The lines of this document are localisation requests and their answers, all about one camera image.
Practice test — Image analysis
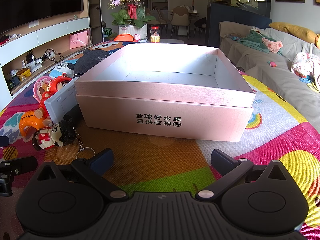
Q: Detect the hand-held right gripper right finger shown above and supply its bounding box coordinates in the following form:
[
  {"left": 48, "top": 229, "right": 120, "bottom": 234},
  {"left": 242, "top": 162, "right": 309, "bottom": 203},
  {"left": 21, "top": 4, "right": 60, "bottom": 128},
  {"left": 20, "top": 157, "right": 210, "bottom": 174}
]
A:
[{"left": 195, "top": 149, "right": 285, "bottom": 201}]

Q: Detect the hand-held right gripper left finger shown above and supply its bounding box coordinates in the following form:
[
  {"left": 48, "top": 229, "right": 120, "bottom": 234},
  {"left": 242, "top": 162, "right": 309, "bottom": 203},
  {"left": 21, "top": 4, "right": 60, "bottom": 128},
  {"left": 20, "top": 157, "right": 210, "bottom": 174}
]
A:
[{"left": 37, "top": 148, "right": 128, "bottom": 202}]

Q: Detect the orange horn toy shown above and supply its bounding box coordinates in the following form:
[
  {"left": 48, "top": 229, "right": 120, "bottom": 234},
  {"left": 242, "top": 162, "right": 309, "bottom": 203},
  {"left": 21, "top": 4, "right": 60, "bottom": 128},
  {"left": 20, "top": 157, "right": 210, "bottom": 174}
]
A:
[{"left": 19, "top": 107, "right": 53, "bottom": 137}]

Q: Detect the figurine keychain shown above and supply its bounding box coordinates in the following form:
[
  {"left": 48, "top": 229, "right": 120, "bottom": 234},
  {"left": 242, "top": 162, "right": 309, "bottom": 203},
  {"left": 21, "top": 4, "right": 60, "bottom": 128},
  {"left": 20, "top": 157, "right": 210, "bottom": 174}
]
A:
[{"left": 32, "top": 119, "right": 96, "bottom": 159}]

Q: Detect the pink round toy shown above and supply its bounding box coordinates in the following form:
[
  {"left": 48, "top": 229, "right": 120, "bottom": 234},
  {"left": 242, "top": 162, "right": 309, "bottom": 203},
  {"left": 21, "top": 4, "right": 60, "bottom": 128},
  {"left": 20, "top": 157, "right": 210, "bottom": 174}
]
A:
[{"left": 33, "top": 77, "right": 54, "bottom": 103}]

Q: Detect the grey-blue box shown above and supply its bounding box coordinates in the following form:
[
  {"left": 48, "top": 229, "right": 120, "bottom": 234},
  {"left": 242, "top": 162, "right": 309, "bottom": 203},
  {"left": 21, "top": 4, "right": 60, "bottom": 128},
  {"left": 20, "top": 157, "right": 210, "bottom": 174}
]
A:
[{"left": 45, "top": 77, "right": 81, "bottom": 121}]

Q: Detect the pink cardboard box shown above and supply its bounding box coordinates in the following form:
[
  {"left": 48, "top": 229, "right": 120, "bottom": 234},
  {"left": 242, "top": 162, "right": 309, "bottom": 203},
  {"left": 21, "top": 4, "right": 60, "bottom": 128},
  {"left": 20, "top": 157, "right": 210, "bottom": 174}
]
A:
[{"left": 74, "top": 44, "right": 256, "bottom": 143}]

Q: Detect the red monkey toy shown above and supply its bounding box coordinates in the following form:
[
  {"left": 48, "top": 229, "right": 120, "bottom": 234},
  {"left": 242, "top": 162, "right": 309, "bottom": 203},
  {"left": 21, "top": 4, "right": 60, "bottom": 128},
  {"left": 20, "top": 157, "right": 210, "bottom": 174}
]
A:
[{"left": 39, "top": 76, "right": 73, "bottom": 112}]

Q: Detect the black plush toy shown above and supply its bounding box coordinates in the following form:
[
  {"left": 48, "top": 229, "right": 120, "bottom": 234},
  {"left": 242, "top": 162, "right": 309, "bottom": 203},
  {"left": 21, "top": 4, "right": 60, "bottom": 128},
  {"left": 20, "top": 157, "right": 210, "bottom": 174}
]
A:
[{"left": 73, "top": 49, "right": 118, "bottom": 77}]

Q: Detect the colourful play mat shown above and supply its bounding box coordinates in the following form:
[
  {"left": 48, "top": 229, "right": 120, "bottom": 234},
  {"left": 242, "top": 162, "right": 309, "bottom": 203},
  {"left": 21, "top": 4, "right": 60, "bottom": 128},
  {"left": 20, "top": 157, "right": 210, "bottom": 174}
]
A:
[{"left": 0, "top": 40, "right": 320, "bottom": 240}]

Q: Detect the black router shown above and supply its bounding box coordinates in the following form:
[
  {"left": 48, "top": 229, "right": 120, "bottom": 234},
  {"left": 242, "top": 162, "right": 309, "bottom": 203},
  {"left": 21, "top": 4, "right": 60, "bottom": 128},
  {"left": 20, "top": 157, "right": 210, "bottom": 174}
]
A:
[{"left": 25, "top": 50, "right": 36, "bottom": 67}]

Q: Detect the blue wipes packet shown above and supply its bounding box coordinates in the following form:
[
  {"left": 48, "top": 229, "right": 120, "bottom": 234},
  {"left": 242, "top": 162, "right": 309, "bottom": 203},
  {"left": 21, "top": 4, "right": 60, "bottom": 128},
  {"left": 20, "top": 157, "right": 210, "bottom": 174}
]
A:
[{"left": 48, "top": 61, "right": 76, "bottom": 79}]

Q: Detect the grey sofa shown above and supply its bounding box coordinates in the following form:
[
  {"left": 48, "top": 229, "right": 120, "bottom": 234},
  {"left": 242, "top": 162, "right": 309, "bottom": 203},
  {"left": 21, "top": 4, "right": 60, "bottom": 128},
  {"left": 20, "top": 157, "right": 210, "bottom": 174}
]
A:
[{"left": 218, "top": 21, "right": 320, "bottom": 131}]

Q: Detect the white TV cabinet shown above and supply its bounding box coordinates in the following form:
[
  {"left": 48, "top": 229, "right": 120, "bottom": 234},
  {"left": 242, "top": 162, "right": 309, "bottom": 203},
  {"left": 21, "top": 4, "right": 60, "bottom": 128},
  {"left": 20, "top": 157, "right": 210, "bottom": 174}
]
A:
[{"left": 0, "top": 0, "right": 103, "bottom": 99}]

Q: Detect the pink paper bag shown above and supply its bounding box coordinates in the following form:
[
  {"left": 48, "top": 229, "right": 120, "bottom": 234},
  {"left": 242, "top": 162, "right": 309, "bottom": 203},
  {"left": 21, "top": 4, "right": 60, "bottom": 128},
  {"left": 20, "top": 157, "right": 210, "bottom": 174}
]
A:
[{"left": 69, "top": 30, "right": 91, "bottom": 50}]

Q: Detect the green cloth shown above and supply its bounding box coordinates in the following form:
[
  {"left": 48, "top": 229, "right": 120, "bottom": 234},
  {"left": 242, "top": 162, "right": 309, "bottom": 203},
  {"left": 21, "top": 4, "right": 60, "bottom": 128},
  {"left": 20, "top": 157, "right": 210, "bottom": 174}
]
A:
[{"left": 237, "top": 29, "right": 271, "bottom": 53}]

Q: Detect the orange bowl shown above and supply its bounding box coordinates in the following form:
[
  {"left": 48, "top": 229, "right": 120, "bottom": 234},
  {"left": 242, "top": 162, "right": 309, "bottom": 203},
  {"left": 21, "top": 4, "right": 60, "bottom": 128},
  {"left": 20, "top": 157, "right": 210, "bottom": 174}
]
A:
[{"left": 113, "top": 33, "right": 134, "bottom": 42}]

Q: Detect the pink baby garment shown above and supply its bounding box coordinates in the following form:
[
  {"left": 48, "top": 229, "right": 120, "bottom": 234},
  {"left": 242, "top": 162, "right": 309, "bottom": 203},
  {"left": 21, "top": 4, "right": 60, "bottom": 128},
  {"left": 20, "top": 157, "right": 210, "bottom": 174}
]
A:
[{"left": 261, "top": 37, "right": 283, "bottom": 54}]

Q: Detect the pink patterned clothing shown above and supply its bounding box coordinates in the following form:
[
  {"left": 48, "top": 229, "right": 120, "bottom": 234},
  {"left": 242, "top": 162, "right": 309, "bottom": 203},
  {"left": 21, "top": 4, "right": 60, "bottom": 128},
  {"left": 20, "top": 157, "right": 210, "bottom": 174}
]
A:
[{"left": 291, "top": 52, "right": 320, "bottom": 92}]

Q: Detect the red-lidded candy jar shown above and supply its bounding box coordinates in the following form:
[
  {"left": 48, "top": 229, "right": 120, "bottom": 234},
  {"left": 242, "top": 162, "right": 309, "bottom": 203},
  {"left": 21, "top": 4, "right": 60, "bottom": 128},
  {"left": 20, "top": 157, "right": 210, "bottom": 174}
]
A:
[{"left": 150, "top": 26, "right": 161, "bottom": 43}]

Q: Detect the glass fish tank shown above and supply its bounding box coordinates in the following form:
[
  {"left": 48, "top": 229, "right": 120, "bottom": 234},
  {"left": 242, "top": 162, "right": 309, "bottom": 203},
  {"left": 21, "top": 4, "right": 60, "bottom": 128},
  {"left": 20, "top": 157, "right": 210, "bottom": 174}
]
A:
[{"left": 205, "top": 0, "right": 272, "bottom": 47}]

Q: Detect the potted pink orchid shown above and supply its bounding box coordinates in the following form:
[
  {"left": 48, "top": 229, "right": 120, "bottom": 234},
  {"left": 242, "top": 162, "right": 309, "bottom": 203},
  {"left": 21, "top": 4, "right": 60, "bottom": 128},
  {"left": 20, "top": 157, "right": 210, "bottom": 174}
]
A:
[{"left": 110, "top": 0, "right": 157, "bottom": 41}]

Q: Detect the black television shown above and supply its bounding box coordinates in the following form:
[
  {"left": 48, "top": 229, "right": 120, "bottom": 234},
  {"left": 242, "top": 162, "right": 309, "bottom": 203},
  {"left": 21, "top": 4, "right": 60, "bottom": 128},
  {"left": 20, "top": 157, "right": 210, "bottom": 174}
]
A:
[{"left": 0, "top": 0, "right": 84, "bottom": 35}]

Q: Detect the yellow cushion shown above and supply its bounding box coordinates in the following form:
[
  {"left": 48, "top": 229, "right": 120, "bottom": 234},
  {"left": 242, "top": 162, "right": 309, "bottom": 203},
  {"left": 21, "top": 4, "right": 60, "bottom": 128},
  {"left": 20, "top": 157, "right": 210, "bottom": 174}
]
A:
[{"left": 268, "top": 21, "right": 318, "bottom": 46}]

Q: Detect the beige dining chair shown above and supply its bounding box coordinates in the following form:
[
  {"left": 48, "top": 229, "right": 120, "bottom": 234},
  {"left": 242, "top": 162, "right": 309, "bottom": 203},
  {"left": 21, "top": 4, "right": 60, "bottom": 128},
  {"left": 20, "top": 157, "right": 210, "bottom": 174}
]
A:
[{"left": 171, "top": 6, "right": 191, "bottom": 37}]

